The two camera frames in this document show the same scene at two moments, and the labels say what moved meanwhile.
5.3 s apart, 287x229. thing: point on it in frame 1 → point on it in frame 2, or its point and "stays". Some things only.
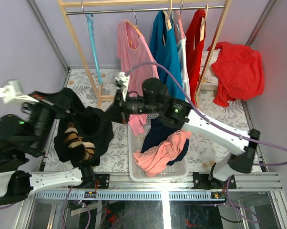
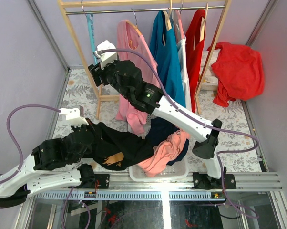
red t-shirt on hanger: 194,55 stays
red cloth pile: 239,72 stays
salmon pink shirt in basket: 153,161 stays
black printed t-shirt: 81,134 → 110,150
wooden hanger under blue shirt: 168,20 stays
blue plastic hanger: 90,23 stays
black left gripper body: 46,110 → 79,128
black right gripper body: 137,105 → 107,76
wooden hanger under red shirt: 202,27 stays
